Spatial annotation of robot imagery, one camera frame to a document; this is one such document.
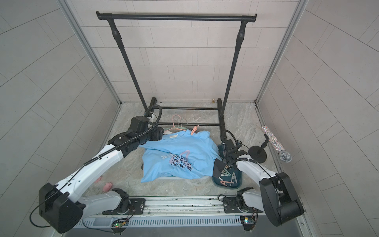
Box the pink wire hanger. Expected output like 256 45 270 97
163 114 188 135

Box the light blue printed t-shirt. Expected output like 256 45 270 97
140 130 221 183

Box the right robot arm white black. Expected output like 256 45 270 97
222 125 305 227

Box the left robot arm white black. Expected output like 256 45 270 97
36 105 164 234

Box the dark folded garment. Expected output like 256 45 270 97
212 159 227 178

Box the teal plastic tray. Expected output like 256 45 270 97
212 143 242 189

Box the glitter microphone on stand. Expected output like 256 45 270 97
248 125 292 164

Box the pink clothespin on floor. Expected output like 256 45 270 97
103 182 113 193

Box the right circuit board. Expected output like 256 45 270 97
240 215 257 231

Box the circuit board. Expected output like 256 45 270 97
240 215 257 231
111 218 129 235

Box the left circuit board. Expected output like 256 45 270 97
111 218 129 235

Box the black clothes rack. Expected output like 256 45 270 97
96 11 257 142

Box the silver wire hanger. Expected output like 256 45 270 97
177 117 188 129

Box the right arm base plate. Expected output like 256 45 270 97
219 196 263 213

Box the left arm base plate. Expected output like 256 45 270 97
102 198 146 215

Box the aluminium mounting rail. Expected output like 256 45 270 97
56 194 307 218

